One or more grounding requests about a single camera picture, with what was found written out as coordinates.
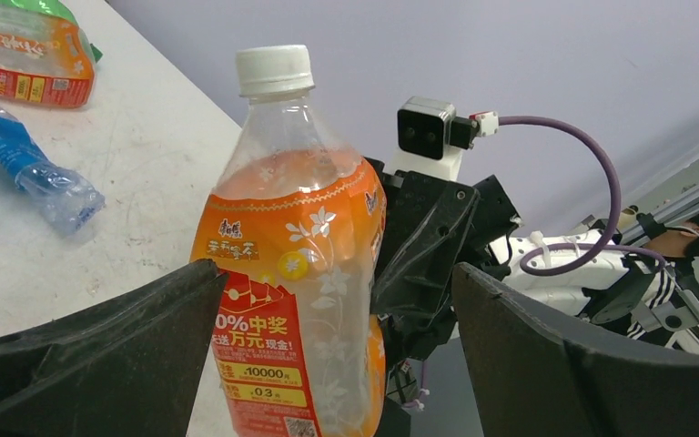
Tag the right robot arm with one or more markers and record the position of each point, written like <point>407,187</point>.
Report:
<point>609,287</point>

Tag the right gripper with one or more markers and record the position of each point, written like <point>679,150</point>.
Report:
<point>432,225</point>

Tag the large orange tea bottle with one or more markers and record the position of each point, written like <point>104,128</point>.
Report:
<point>295,222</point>

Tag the aluminium table edge rail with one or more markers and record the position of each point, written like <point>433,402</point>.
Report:
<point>661,182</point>

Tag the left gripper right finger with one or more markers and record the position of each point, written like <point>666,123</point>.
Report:
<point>537,372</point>

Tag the green plastic bottle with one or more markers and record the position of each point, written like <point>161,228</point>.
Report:
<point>54,8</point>

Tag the blue label crushed water bottle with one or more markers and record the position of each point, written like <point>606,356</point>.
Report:
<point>65,199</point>

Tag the person in striped shirt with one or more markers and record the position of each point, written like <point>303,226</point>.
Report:
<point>679,244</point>

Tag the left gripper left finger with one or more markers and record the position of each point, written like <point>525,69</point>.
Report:
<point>129,366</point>

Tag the crushed orange tea bottle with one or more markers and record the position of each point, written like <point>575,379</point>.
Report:
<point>45,60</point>

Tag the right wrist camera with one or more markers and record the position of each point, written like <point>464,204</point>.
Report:
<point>423,126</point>

